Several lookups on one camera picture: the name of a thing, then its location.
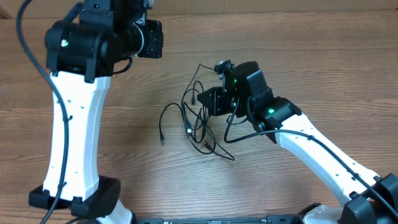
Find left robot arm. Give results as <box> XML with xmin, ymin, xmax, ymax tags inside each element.
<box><xmin>29</xmin><ymin>0</ymin><xmax>163</xmax><ymax>223</ymax></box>

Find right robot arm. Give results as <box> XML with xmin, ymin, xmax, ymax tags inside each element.
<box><xmin>197</xmin><ymin>60</ymin><xmax>397</xmax><ymax>224</ymax></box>

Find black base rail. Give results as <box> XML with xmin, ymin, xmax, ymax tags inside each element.
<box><xmin>136</xmin><ymin>214</ymin><xmax>304</xmax><ymax>224</ymax></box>

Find black USB cable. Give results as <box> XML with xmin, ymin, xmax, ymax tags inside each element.
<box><xmin>180</xmin><ymin>63</ymin><xmax>236</xmax><ymax>162</ymax></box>
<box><xmin>158</xmin><ymin>80</ymin><xmax>215</xmax><ymax>156</ymax></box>

